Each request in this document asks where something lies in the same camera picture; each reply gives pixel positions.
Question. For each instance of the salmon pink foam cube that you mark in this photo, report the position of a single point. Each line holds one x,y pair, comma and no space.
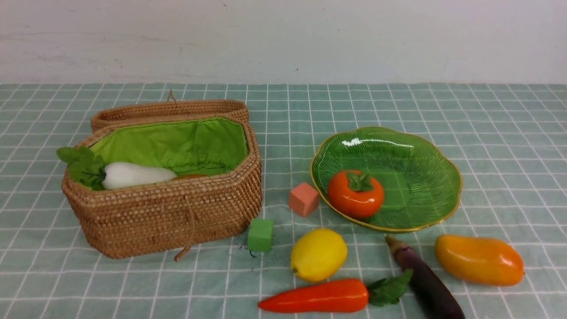
303,200

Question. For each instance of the orange plastic persimmon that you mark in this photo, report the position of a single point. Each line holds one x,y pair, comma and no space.
355,194

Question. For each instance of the dark purple plastic eggplant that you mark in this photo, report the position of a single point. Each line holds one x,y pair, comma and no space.
433,296

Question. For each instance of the woven wicker basket lid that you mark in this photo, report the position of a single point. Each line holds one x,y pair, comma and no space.
170,107

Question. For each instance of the green glass leaf plate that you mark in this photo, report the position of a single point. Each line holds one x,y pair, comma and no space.
421,186

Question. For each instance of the woven wicker basket green lining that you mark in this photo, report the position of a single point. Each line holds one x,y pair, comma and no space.
150,218

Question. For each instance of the green foam cube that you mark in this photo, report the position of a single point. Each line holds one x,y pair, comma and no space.
260,234

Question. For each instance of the green checkered tablecloth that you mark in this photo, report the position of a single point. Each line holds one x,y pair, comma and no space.
508,141

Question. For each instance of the orange plastic carrot with leaves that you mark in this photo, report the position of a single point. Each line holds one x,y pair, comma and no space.
342,296

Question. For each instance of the orange yellow plastic mango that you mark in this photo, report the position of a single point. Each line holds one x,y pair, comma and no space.
479,260

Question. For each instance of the yellow plastic lemon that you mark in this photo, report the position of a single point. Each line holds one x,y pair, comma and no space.
317,255

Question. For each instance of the white plastic radish with leaves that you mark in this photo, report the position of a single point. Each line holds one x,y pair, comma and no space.
89,169

